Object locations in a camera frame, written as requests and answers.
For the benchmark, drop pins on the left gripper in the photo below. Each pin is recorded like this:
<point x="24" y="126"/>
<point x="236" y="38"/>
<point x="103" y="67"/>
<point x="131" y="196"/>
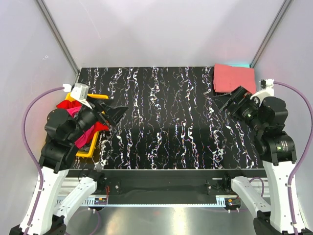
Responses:
<point x="113" y="114"/>

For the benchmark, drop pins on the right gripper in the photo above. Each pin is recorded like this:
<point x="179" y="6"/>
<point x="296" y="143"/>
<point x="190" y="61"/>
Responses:
<point x="240" y="95"/>

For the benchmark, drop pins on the magenta pink t shirt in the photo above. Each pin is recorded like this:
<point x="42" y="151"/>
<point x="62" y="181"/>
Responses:
<point x="88" y="135"/>

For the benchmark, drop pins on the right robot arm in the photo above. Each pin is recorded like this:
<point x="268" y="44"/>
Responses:
<point x="266" y="116"/>

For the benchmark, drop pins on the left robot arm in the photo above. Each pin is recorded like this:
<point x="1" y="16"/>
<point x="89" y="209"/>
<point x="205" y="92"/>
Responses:
<point x="43" y="216"/>

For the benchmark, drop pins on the folded salmon pink t shirt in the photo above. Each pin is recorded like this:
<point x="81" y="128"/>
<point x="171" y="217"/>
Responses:
<point x="227" y="78"/>

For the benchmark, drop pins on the folded teal t shirt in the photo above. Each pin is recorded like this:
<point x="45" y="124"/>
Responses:
<point x="242" y="65"/>

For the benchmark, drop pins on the red t shirt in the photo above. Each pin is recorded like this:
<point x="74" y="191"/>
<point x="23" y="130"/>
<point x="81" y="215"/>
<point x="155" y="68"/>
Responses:
<point x="66" y="104"/>

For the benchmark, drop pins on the yellow plastic bin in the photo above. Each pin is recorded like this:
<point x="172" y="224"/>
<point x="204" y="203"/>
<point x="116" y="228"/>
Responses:
<point x="87" y="150"/>

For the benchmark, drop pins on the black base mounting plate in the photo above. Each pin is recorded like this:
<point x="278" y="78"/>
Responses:
<point x="170" y="186"/>

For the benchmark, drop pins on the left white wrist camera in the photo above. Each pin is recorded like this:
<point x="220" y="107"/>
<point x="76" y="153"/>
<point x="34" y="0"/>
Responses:
<point x="78" y="91"/>

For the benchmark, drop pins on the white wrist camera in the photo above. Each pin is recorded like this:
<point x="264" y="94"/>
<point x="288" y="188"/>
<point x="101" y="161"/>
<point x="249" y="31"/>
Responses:
<point x="266" y="90"/>
<point x="78" y="91"/>

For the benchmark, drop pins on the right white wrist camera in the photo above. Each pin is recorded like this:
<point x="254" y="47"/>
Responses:
<point x="266" y="90"/>

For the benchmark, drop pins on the aluminium rail profile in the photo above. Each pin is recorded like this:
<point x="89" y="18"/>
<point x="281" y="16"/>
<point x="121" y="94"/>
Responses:
<point x="83" y="191"/>

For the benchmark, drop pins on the right aluminium frame post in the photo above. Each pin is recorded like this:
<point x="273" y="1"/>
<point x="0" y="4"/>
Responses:
<point x="286" y="4"/>

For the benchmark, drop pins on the aluminium frame post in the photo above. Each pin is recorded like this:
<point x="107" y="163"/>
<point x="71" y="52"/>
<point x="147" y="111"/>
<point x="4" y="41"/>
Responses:
<point x="57" y="35"/>
<point x="286" y="4"/>

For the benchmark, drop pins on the left aluminium frame post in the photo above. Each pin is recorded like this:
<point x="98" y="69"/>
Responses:
<point x="57" y="35"/>

